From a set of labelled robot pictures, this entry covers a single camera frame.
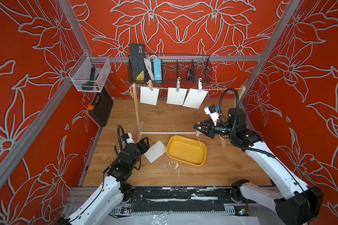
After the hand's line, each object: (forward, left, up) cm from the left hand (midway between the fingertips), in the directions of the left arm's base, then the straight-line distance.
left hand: (145, 139), depth 80 cm
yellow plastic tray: (+2, -25, -14) cm, 29 cm away
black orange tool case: (+26, +41, -6) cm, 49 cm away
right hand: (-1, -26, +16) cm, 30 cm away
